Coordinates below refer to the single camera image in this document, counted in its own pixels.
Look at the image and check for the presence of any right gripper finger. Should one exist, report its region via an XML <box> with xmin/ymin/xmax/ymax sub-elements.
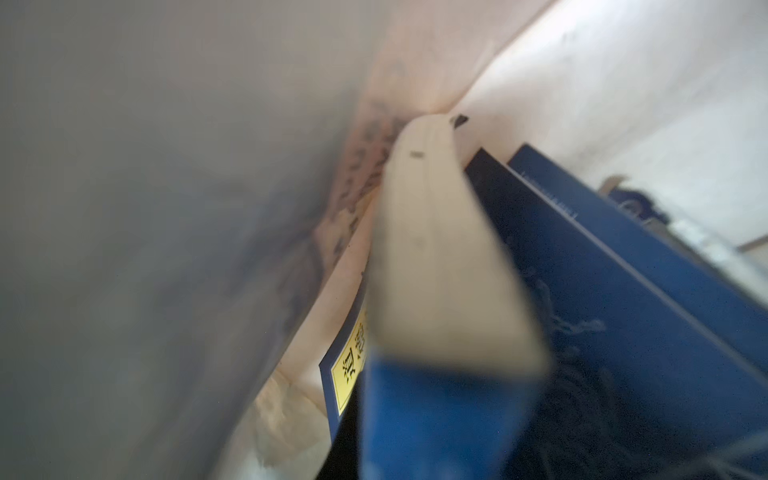
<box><xmin>316</xmin><ymin>385</ymin><xmax>360</xmax><ymax>480</ymax></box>

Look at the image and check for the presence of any blue book yellow label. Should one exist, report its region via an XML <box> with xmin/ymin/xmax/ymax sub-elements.
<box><xmin>317</xmin><ymin>113</ymin><xmax>553</xmax><ymax>480</ymax></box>
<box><xmin>466</xmin><ymin>151</ymin><xmax>767</xmax><ymax>479</ymax></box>

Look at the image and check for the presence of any cream canvas tote bag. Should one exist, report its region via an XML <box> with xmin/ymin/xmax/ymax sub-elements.
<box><xmin>1</xmin><ymin>1</ymin><xmax>767</xmax><ymax>479</ymax></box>

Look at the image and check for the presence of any blue book white text back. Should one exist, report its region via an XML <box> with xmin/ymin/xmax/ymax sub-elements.
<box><xmin>507</xmin><ymin>145</ymin><xmax>767</xmax><ymax>370</ymax></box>

